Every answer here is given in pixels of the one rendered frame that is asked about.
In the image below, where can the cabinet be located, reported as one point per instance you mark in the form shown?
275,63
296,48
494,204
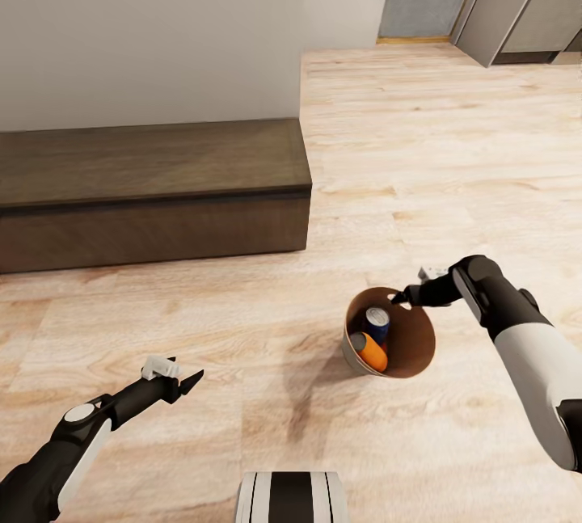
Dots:
75,198

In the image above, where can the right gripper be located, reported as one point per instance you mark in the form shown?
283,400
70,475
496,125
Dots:
422,295

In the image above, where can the trash can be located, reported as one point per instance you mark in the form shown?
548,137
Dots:
411,335

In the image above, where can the dishwasher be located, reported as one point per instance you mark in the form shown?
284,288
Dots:
543,26

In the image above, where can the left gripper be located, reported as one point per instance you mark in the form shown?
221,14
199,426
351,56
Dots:
148,392

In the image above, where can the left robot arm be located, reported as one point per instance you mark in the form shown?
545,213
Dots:
37,491

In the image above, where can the robot trunk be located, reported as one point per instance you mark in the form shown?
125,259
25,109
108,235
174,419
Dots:
291,497

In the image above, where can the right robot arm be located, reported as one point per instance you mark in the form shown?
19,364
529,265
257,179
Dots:
545,368

